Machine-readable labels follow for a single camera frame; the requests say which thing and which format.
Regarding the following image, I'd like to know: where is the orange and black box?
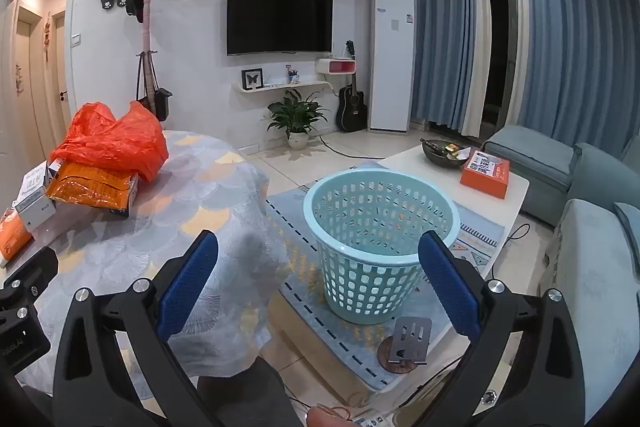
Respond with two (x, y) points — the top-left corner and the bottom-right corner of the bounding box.
(45, 162), (140, 219)

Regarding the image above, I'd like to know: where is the dark bowl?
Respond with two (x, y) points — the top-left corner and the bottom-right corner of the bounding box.
(421, 138), (471, 168)

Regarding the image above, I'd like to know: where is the black cylindrical bag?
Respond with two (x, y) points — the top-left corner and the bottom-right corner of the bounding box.
(154, 87), (173, 122)

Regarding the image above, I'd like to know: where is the orange paper packet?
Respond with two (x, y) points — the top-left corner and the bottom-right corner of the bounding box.
(0, 207), (33, 265)

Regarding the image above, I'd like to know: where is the blue curtain with white stripe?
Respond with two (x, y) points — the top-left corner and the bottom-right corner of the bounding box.
(397, 0), (488, 138)

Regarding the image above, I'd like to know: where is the black cable by coffee table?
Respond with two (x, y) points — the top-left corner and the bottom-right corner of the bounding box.
(492, 222), (531, 268)

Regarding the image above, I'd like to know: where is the white coffee table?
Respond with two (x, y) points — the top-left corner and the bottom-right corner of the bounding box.
(377, 144), (531, 268)

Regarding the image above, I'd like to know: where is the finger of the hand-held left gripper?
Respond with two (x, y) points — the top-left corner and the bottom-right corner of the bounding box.
(0, 246), (60, 308)

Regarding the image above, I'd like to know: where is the white refrigerator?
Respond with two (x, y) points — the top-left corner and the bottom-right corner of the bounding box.
(369, 0), (417, 132)

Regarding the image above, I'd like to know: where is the white curved low wall shelf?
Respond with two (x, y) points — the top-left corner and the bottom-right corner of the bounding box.
(231, 79), (333, 95)

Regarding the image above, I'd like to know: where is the blue patterned rug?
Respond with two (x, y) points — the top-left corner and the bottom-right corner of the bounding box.
(265, 162), (508, 392)

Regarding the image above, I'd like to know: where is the dark balcony door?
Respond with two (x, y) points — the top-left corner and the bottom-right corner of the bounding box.
(482, 0), (518, 130)

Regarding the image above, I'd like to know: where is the person's leg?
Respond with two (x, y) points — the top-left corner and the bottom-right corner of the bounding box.
(197, 354), (306, 427)

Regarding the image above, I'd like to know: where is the black wall television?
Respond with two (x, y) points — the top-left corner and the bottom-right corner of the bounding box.
(226, 0), (334, 56)

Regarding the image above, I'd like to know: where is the brown shoulder bag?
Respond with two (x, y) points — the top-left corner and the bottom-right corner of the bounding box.
(131, 52), (157, 112)

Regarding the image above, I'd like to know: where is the pink coat rack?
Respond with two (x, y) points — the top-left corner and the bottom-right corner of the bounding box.
(136, 0), (168, 118)

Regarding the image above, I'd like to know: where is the red and white wall box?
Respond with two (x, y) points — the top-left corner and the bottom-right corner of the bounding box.
(315, 58), (357, 75)

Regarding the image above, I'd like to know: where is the round table with patterned cloth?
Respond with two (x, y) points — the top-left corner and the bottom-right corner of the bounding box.
(0, 129), (291, 388)

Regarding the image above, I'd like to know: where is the orange cardboard box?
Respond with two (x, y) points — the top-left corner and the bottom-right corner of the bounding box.
(460, 150), (511, 199)

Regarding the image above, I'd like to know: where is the blue ottoman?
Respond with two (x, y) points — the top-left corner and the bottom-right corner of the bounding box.
(481, 124), (576, 225)

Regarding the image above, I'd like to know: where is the potted green plant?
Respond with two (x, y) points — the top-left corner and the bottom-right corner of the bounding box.
(266, 89), (328, 150)

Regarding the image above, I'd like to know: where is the white labelled cardboard box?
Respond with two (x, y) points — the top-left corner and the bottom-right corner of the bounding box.
(15, 160), (50, 206)

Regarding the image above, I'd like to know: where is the metal phone stand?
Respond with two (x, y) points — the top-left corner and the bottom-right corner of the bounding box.
(377, 317), (433, 370)

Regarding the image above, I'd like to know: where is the blue sofa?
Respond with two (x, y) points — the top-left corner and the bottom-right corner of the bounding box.
(542, 142), (640, 408)

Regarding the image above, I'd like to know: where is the small white box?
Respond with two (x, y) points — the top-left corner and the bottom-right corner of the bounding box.
(14, 197), (57, 234)

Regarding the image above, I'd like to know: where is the wide blue curtain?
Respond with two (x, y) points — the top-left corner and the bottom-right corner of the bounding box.
(515, 0), (640, 152)

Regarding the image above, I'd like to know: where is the orange plastic bag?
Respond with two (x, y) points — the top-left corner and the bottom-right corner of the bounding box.
(49, 101), (170, 184)

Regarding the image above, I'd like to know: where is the black acoustic guitar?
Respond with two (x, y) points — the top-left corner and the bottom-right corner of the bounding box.
(336, 41), (369, 132)

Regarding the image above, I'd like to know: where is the light blue plastic basket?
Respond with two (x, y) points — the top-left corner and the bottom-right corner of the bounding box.
(303, 168), (461, 326)

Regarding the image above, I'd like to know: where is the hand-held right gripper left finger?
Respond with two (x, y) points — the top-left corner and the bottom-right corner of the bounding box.
(52, 229), (231, 427)

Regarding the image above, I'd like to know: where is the white interior door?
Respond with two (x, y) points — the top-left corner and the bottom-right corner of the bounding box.
(12, 4), (47, 162)

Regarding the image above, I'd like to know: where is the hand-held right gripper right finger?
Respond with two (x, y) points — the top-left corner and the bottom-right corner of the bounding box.
(417, 229), (591, 427)

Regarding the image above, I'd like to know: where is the black floor cable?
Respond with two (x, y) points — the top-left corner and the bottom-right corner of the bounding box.
(320, 134), (388, 158)

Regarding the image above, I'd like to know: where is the blue sofa cushion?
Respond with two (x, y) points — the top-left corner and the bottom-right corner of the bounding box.
(614, 202), (640, 248)

